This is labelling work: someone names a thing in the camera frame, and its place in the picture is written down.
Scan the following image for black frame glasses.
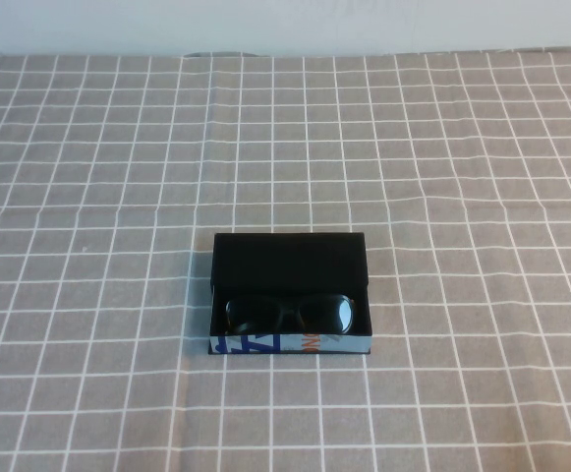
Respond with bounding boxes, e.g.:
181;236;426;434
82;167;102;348
224;293;358;336

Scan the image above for black glasses case printed front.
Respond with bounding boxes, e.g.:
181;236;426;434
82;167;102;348
207;232;375;356

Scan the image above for grey white checked tablecloth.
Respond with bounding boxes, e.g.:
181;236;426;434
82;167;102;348
0;46;571;472

